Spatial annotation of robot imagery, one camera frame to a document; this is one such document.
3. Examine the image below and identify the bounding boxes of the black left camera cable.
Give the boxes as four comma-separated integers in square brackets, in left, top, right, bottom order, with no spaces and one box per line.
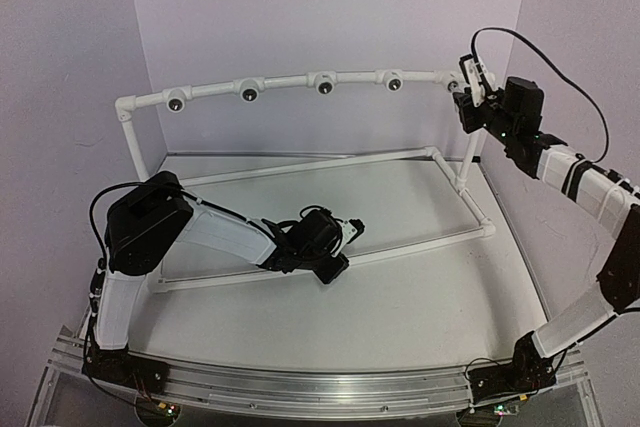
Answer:
[88,180,151,338]

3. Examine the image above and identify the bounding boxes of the black camera cable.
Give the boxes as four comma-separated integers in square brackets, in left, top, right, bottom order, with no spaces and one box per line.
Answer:
[88,180,151,338]
[469,26,612,164]

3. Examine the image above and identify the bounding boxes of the white PVC pipe frame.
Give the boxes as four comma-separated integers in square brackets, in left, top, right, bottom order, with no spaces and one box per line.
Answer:
[113,68,496,294]

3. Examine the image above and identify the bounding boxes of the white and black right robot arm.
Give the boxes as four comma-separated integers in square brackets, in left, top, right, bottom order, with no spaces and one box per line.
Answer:
[452,77,639,404]

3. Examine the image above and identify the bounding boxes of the black right camera cable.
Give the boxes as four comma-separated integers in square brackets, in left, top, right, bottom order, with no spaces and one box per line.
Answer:
[469,26,612,164]

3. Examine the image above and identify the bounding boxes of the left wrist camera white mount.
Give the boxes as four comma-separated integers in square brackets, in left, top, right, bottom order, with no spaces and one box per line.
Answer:
[334,219,365,252]

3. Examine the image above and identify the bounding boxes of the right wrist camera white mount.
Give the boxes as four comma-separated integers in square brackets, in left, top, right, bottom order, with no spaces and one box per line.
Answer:
[459,54,496,107]

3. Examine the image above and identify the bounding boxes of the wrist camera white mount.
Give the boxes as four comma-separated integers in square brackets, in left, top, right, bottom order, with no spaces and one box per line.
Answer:
[459,54,496,107]
[334,219,365,252]

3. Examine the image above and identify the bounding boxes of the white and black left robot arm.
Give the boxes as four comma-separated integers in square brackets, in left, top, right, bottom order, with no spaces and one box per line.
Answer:
[82,171,365,393]

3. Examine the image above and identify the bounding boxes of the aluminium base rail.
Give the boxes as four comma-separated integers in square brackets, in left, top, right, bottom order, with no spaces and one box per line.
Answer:
[27,335,602,426]

